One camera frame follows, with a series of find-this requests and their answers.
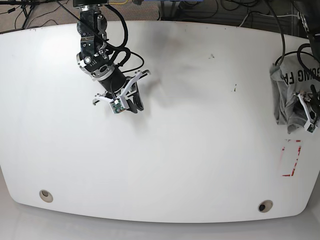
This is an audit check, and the grey T-shirt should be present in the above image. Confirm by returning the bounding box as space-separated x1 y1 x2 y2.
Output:
269 54 320 134

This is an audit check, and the red tape rectangle marking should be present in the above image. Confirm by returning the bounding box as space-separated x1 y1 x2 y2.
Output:
279 139 303 177

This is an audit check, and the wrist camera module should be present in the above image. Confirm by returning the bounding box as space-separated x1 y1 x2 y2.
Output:
304 122 318 134
109 98 126 114

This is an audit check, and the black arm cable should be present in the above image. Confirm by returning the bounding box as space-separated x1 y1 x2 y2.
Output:
264 0 320 73
54 0 146 78

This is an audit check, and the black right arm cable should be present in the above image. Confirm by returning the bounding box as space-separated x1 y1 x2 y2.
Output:
54 0 146 78

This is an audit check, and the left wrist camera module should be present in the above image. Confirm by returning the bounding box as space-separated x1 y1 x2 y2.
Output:
304 122 318 134

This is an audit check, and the right table cable grommet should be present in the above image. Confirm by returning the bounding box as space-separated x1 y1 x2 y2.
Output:
258 200 273 213

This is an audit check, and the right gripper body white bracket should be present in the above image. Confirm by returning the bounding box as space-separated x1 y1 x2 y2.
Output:
92 70 151 107

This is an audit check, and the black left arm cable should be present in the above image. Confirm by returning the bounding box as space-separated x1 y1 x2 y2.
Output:
264 0 320 73

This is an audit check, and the left table cable grommet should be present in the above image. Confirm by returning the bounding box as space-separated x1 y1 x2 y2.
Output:
39 190 54 203

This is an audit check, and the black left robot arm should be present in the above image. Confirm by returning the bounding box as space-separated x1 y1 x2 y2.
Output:
294 0 320 133

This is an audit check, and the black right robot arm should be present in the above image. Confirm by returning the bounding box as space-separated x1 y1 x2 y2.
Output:
72 0 150 114

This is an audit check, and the black tripod stand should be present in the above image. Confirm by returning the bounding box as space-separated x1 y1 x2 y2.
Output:
0 0 51 31

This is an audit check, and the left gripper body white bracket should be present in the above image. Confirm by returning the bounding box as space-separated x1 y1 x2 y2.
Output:
294 91 320 127

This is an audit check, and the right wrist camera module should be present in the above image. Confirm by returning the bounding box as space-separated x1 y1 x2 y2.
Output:
109 98 126 114

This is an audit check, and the table cable grommet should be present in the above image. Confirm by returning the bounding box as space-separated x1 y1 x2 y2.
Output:
258 200 273 213
39 190 54 203

